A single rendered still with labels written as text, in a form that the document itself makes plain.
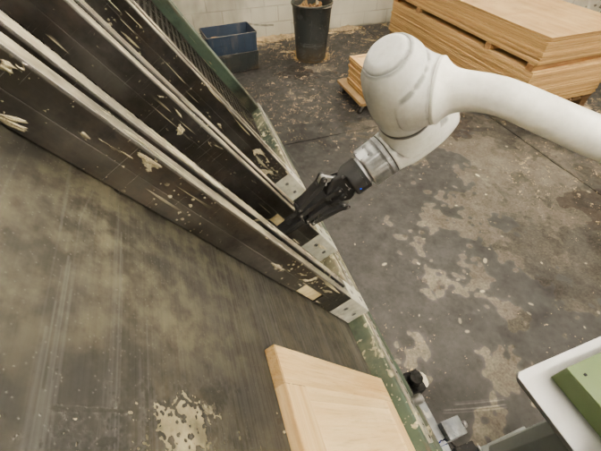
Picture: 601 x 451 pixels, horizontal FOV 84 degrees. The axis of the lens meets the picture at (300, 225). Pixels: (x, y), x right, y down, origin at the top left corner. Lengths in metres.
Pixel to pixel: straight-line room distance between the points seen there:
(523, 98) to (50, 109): 0.58
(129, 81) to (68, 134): 0.24
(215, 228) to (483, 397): 1.74
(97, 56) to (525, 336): 2.23
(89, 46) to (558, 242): 2.80
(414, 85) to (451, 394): 1.66
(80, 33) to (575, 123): 0.72
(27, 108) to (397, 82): 0.44
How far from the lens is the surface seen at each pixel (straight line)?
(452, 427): 1.11
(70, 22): 0.63
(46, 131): 0.44
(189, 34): 1.68
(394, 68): 0.53
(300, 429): 0.49
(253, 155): 1.12
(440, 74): 0.57
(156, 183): 0.47
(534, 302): 2.47
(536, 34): 3.90
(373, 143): 0.70
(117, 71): 0.65
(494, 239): 2.68
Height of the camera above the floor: 1.78
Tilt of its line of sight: 48 degrees down
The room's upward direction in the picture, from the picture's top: straight up
